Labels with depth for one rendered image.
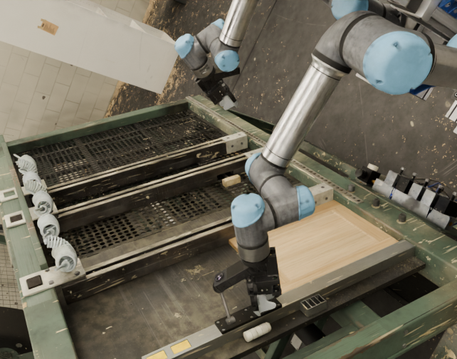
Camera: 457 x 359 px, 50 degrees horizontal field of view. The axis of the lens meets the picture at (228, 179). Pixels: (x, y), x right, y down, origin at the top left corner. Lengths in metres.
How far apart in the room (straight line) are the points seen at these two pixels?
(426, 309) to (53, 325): 1.04
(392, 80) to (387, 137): 2.09
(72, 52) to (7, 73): 1.67
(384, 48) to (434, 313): 0.82
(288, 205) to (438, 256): 0.73
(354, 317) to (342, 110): 2.03
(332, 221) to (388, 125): 1.32
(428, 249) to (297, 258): 0.43
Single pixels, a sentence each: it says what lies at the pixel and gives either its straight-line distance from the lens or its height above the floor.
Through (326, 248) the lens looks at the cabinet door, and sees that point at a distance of 1.76.
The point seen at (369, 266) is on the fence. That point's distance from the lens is 1.65.
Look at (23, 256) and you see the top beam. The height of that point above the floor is 1.94.
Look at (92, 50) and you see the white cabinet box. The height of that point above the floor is 0.89.
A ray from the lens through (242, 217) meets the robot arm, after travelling 1.08.
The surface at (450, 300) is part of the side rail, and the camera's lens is 1.57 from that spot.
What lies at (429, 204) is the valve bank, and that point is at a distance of 1.92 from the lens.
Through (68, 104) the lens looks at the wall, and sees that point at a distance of 7.10.
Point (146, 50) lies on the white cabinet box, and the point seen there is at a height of 0.36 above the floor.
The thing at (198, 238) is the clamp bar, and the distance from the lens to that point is 1.75.
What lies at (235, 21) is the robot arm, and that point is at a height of 1.59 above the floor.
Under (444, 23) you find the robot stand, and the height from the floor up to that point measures 1.16.
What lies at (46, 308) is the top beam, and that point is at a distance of 1.57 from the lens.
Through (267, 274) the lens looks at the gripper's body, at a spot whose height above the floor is 1.58.
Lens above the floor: 2.37
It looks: 34 degrees down
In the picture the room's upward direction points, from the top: 76 degrees counter-clockwise
